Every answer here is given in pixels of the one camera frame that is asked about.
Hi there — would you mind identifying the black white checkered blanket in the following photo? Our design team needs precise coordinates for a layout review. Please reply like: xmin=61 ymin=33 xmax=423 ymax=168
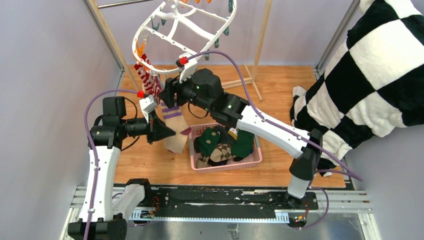
xmin=289 ymin=0 xmax=424 ymax=177

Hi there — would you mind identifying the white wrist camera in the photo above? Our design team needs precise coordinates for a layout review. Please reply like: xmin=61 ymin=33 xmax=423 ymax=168
xmin=139 ymin=94 xmax=159 ymax=122
xmin=176 ymin=52 xmax=198 ymax=84

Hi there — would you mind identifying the white round sock hanger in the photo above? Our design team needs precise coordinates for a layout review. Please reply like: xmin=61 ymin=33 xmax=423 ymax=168
xmin=131 ymin=0 xmax=238 ymax=75

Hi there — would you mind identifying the red white striped sock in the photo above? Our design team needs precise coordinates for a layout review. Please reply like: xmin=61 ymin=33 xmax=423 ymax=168
xmin=134 ymin=61 xmax=163 ymax=97

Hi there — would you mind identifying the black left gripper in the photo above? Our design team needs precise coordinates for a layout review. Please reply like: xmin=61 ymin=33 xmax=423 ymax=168
xmin=120 ymin=109 xmax=176 ymax=144

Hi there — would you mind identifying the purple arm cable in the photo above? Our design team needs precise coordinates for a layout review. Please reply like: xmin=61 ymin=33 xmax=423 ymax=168
xmin=82 ymin=89 xmax=150 ymax=240
xmin=187 ymin=50 xmax=364 ymax=231

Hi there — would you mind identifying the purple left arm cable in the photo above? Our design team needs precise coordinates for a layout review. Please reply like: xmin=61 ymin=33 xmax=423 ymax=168
xmin=82 ymin=89 xmax=150 ymax=240

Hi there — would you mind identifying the black blue sock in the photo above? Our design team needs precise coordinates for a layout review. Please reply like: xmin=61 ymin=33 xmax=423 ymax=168
xmin=207 ymin=159 xmax=229 ymax=167

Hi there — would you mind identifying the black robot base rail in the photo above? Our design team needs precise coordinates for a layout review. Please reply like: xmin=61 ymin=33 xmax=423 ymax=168
xmin=129 ymin=185 xmax=320 ymax=224

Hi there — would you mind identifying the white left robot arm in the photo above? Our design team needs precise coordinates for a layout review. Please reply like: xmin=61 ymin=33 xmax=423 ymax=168
xmin=67 ymin=81 xmax=176 ymax=240

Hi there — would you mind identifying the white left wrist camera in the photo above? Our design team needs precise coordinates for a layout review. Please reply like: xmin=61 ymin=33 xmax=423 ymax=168
xmin=139 ymin=94 xmax=159 ymax=122

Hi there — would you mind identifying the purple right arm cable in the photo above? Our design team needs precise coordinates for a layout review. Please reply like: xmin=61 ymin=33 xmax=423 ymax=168
xmin=187 ymin=50 xmax=364 ymax=231

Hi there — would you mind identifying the dark green sock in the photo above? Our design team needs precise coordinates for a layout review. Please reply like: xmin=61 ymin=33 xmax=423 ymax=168
xmin=228 ymin=128 xmax=255 ymax=158
xmin=193 ymin=127 xmax=221 ymax=157

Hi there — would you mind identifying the cream purple striped sock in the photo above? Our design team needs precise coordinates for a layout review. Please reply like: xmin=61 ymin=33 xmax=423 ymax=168
xmin=160 ymin=102 xmax=191 ymax=154

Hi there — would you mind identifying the wooden clothes rack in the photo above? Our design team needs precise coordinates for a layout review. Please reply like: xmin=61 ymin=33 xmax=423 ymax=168
xmin=85 ymin=0 xmax=272 ymax=92

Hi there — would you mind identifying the argyle brown sock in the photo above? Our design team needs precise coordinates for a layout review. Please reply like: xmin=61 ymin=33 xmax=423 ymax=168
xmin=210 ymin=143 xmax=236 ymax=162
xmin=195 ymin=155 xmax=216 ymax=169

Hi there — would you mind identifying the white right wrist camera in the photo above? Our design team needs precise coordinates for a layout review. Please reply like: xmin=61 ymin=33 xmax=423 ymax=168
xmin=176 ymin=52 xmax=198 ymax=84

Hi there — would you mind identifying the plain black sock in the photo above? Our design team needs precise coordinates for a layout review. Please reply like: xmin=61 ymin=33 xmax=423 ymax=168
xmin=213 ymin=125 xmax=236 ymax=145

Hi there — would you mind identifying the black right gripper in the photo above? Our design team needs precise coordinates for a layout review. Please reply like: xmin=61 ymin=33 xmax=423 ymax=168
xmin=157 ymin=68 xmax=213 ymax=114

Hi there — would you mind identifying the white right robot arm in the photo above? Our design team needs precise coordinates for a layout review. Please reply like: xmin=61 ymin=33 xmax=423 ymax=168
xmin=165 ymin=68 xmax=323 ymax=209

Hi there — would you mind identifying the pink plastic basket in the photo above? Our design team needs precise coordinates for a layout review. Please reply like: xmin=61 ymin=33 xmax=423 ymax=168
xmin=188 ymin=123 xmax=263 ymax=173

